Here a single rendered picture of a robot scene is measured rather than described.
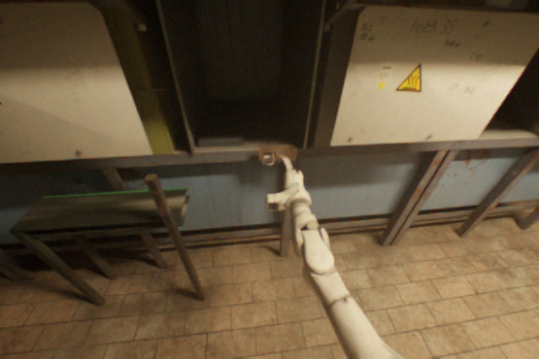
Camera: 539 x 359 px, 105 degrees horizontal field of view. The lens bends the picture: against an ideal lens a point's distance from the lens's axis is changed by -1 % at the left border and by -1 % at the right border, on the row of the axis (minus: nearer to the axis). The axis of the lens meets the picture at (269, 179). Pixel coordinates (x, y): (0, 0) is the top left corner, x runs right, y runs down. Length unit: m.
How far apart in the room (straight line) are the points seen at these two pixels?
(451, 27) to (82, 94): 1.02
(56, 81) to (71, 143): 0.19
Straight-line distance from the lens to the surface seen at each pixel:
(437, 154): 1.32
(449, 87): 0.95
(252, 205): 1.19
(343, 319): 0.48
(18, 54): 0.84
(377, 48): 0.75
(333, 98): 0.87
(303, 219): 0.57
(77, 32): 0.74
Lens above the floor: 1.32
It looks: 39 degrees down
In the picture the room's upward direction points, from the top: 1 degrees clockwise
